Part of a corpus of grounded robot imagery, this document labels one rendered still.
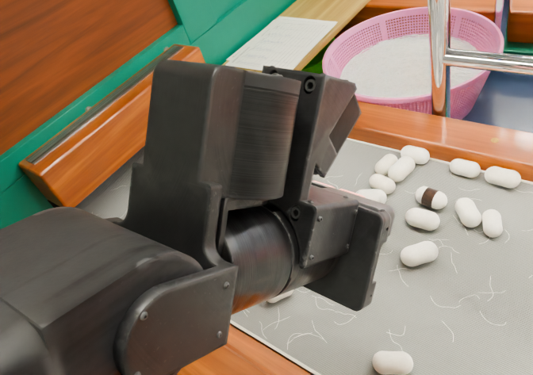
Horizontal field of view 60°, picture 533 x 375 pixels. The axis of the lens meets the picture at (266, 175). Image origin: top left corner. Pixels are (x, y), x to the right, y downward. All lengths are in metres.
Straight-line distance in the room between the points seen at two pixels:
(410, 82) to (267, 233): 0.54
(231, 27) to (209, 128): 0.68
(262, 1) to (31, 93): 0.46
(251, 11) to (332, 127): 0.66
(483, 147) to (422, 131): 0.07
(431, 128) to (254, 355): 0.35
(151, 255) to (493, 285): 0.38
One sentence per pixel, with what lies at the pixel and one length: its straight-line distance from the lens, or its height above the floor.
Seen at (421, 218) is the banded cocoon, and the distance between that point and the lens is 0.51.
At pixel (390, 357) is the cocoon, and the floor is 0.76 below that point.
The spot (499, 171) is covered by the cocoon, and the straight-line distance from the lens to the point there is 0.56.
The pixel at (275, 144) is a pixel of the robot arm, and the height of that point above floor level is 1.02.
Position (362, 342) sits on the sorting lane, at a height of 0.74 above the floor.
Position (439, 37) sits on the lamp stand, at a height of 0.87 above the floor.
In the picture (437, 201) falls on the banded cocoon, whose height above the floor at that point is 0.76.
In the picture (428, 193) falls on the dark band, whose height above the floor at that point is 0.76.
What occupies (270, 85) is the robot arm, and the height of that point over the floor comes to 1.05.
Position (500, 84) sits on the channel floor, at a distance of 0.84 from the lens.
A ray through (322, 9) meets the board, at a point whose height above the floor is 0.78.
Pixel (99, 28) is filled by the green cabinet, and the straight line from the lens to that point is 0.72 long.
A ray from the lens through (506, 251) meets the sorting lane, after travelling 0.52.
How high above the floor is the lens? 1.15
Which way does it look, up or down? 41 degrees down
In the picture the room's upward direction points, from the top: 20 degrees counter-clockwise
